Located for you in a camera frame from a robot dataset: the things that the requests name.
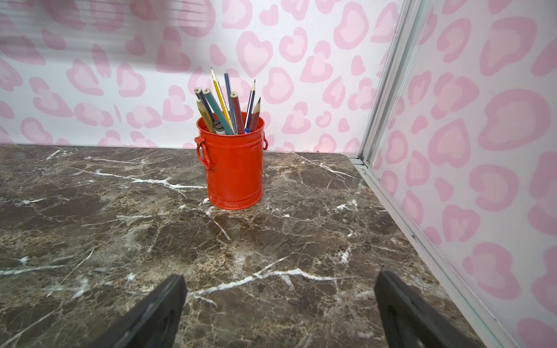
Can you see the olive yellow pencil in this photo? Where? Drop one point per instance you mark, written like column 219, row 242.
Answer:
column 205, row 115

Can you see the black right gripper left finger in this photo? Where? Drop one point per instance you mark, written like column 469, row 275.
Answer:
column 153, row 322

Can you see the brown pencil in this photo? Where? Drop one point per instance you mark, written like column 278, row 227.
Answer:
column 253, row 124

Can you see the black grey pencil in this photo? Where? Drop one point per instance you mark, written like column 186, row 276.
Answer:
column 199, row 93

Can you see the blue grey pencil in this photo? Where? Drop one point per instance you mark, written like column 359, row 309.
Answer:
column 231, row 105

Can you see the green pencil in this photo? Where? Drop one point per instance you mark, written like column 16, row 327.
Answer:
column 218, row 111

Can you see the red metal pencil bucket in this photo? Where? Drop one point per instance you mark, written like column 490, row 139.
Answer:
column 233, row 166

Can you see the dark blue pencil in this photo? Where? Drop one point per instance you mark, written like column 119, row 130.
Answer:
column 250, row 107

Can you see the aluminium corner frame post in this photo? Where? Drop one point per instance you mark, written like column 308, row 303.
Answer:
column 410, row 25

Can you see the red pencil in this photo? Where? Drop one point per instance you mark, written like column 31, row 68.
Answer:
column 240, row 126

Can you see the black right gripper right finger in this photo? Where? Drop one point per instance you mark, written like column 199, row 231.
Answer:
column 408, row 321

